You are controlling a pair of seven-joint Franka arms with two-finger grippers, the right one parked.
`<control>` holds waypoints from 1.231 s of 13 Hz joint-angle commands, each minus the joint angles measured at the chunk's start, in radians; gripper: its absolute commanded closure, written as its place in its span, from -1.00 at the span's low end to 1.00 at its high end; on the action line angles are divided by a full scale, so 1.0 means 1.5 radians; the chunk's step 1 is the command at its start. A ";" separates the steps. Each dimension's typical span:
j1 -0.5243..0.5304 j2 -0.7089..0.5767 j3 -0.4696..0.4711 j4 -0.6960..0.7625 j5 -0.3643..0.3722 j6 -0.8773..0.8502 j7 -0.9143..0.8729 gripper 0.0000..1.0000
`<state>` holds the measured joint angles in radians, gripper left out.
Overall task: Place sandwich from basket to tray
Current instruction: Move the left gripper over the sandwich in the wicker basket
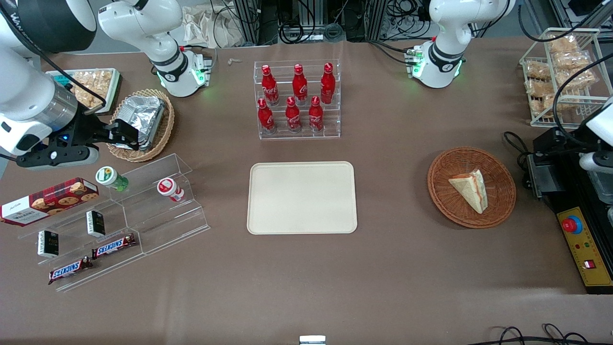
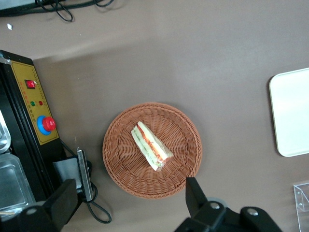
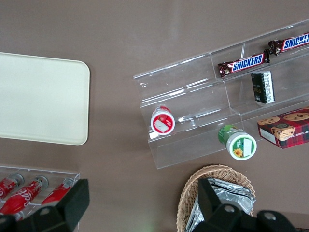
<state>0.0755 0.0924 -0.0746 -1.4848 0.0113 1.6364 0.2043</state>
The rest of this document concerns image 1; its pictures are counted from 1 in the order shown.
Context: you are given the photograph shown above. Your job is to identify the packed fried snack bag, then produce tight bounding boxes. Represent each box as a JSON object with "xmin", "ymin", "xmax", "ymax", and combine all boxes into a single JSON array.
[
  {"xmin": 524, "ymin": 60, "xmax": 552, "ymax": 80},
  {"xmin": 529, "ymin": 95, "xmax": 582, "ymax": 115},
  {"xmin": 524, "ymin": 78, "xmax": 551, "ymax": 97},
  {"xmin": 556, "ymin": 69, "xmax": 598, "ymax": 92},
  {"xmin": 547, "ymin": 34, "xmax": 579, "ymax": 54},
  {"xmin": 552, "ymin": 51, "xmax": 592, "ymax": 72}
]

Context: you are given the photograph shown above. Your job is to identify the black cables at table edge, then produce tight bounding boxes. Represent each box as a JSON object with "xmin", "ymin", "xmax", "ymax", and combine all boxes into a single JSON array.
[{"xmin": 479, "ymin": 323, "xmax": 613, "ymax": 345}]

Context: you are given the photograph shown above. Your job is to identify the aluminium foil container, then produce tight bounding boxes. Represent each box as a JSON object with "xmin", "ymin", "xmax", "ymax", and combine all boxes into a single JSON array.
[{"xmin": 116, "ymin": 95, "xmax": 167, "ymax": 151}]

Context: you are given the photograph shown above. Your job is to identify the aluminium extrusion post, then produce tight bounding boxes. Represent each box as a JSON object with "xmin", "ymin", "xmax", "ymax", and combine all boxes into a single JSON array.
[
  {"xmin": 366, "ymin": 0, "xmax": 391, "ymax": 41},
  {"xmin": 233, "ymin": 0, "xmax": 261, "ymax": 46}
]

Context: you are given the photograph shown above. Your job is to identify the snickers chocolate bar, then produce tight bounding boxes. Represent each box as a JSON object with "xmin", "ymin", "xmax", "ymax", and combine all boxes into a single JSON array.
[
  {"xmin": 91, "ymin": 233, "xmax": 137, "ymax": 260},
  {"xmin": 48, "ymin": 256, "xmax": 94, "ymax": 285}
]

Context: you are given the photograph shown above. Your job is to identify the flat snack tray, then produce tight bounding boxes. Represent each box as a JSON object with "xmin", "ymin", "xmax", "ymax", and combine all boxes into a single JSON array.
[{"xmin": 45, "ymin": 68, "xmax": 123, "ymax": 115}]

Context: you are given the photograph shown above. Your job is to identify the black looped table cable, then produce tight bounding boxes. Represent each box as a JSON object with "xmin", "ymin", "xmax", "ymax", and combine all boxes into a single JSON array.
[{"xmin": 503, "ymin": 131, "xmax": 533, "ymax": 169}]

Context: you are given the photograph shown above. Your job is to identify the clear bag of snacks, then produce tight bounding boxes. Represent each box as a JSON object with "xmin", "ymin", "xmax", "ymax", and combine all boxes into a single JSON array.
[{"xmin": 67, "ymin": 71, "xmax": 113, "ymax": 108}]

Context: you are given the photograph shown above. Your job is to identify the yellow black control box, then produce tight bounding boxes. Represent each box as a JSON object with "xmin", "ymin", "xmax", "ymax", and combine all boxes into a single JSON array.
[{"xmin": 546, "ymin": 192, "xmax": 613, "ymax": 294}]

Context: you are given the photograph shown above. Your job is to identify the clear plastic container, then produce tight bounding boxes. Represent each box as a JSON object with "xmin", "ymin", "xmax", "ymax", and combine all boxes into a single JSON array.
[{"xmin": 587, "ymin": 172, "xmax": 613, "ymax": 207}]

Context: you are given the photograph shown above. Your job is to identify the black coiled cable bundle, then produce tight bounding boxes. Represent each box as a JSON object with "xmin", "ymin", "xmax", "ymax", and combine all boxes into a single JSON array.
[{"xmin": 278, "ymin": 0, "xmax": 345, "ymax": 44}]

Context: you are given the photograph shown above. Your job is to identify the red cola bottle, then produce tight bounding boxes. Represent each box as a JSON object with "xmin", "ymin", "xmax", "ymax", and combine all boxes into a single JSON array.
[
  {"xmin": 320, "ymin": 62, "xmax": 336, "ymax": 104},
  {"xmin": 261, "ymin": 65, "xmax": 280, "ymax": 106},
  {"xmin": 292, "ymin": 64, "xmax": 308, "ymax": 105},
  {"xmin": 285, "ymin": 96, "xmax": 302, "ymax": 133},
  {"xmin": 257, "ymin": 98, "xmax": 275, "ymax": 134},
  {"xmin": 308, "ymin": 96, "xmax": 324, "ymax": 132}
]

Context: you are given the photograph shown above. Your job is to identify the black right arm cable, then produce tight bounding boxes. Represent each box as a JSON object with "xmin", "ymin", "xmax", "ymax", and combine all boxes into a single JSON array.
[{"xmin": 0, "ymin": 7, "xmax": 107, "ymax": 115}]

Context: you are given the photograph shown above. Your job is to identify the red capped drink bottle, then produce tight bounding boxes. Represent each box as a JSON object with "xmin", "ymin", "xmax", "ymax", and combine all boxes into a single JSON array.
[{"xmin": 157, "ymin": 178, "xmax": 185, "ymax": 203}]

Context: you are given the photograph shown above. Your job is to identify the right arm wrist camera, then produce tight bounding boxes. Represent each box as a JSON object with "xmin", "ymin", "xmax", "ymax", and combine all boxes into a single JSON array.
[{"xmin": 16, "ymin": 144, "xmax": 100, "ymax": 171}]

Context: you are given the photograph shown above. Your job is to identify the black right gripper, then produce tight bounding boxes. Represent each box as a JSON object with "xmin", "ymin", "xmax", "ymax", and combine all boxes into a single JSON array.
[{"xmin": 61, "ymin": 114, "xmax": 140, "ymax": 150}]

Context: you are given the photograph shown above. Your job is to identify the light wicker basket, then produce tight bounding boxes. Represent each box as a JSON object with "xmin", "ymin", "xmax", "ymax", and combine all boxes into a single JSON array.
[{"xmin": 106, "ymin": 89, "xmax": 175, "ymax": 163}]

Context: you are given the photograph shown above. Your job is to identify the red tartan cookie box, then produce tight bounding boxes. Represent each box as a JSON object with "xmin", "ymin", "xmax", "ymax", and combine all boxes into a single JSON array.
[{"xmin": 0, "ymin": 177, "xmax": 100, "ymax": 227}]

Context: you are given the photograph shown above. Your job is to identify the brown wicker basket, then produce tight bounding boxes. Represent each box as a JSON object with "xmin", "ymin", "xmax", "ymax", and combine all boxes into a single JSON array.
[{"xmin": 427, "ymin": 147, "xmax": 517, "ymax": 229}]

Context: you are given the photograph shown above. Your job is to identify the white wire basket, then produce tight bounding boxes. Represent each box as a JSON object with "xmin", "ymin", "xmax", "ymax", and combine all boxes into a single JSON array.
[{"xmin": 520, "ymin": 27, "xmax": 613, "ymax": 128}]

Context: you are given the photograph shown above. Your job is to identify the beige plastic tray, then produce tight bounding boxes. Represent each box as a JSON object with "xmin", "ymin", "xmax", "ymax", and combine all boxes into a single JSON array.
[{"xmin": 247, "ymin": 161, "xmax": 358, "ymax": 235}]

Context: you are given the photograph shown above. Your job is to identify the clear acrylic stepped shelf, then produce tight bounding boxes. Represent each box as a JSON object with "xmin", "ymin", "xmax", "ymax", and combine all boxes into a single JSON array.
[{"xmin": 18, "ymin": 153, "xmax": 211, "ymax": 293}]

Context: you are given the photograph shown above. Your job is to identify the small black white box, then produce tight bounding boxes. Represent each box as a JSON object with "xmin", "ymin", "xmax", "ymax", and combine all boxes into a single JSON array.
[
  {"xmin": 86, "ymin": 210, "xmax": 106, "ymax": 238},
  {"xmin": 37, "ymin": 230, "xmax": 60, "ymax": 259}
]

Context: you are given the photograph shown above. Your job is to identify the clear acrylic bottle rack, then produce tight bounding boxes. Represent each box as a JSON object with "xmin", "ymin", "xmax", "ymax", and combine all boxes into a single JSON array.
[{"xmin": 254, "ymin": 59, "xmax": 341, "ymax": 140}]

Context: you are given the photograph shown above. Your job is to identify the triangle sandwich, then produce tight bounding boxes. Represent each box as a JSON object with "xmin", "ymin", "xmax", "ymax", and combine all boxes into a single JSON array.
[{"xmin": 448, "ymin": 169, "xmax": 488, "ymax": 214}]

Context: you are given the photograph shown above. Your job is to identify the green capped drink bottle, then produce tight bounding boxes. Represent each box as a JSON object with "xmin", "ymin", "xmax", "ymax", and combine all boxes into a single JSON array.
[{"xmin": 95, "ymin": 166, "xmax": 129, "ymax": 192}]

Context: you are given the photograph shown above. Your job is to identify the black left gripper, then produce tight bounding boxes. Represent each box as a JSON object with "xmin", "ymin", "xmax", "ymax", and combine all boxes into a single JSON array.
[{"xmin": 534, "ymin": 127, "xmax": 587, "ymax": 155}]

